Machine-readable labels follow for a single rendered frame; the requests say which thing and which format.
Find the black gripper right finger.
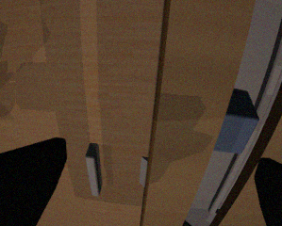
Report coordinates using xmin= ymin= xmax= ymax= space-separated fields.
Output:
xmin=254 ymin=157 xmax=282 ymax=226

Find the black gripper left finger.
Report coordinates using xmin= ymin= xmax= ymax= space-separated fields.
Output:
xmin=0 ymin=137 xmax=68 ymax=226

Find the dark blue cube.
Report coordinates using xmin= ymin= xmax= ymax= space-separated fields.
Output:
xmin=213 ymin=88 xmax=258 ymax=154

